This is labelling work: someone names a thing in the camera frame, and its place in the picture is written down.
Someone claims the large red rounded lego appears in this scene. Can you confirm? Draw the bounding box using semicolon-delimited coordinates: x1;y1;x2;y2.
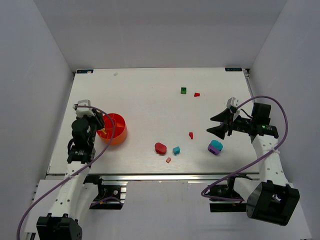
154;142;167;155

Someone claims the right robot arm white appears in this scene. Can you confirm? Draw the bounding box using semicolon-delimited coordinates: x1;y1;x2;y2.
204;98;300;226

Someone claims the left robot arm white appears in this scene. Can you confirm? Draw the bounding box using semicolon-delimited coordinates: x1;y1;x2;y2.
36;108;105;240

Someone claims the purple lego under teal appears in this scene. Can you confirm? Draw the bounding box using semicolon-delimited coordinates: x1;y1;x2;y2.
207;144;221;156

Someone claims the orange round divided container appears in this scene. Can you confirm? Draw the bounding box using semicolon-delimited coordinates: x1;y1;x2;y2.
97;113;128;146

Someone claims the right blue table label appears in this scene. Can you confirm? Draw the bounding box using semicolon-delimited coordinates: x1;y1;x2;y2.
224;67;243;72

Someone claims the blue table label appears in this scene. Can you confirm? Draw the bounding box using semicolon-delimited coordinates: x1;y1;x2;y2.
76;69;94;74
224;67;243;72

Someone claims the small teal lego brick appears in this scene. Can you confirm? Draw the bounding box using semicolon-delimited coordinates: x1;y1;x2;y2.
172;146;181;155

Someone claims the dark green lego brick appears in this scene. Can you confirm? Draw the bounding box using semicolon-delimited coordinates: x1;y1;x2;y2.
180;87;187;95

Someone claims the left blue table label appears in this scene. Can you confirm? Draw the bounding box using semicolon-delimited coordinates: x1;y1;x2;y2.
76;69;94;74

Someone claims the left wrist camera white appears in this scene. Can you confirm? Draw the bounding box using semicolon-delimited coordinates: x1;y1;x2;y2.
73;99;94;118

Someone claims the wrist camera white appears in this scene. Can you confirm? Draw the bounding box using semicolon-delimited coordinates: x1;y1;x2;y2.
226;97;239;113
73;99;94;118

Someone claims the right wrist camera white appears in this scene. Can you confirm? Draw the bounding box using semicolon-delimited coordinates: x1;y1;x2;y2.
226;97;239;113

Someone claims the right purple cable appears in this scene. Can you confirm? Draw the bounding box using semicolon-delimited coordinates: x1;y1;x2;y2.
200;95;289;202

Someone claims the table front metal rail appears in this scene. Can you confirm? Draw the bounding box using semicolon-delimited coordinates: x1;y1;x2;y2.
46;172;261;183

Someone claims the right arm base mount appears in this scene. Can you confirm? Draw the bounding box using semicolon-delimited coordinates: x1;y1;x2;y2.
207;174;253;213

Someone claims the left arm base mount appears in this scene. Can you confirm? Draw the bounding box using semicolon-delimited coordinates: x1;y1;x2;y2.
84;175;124;210

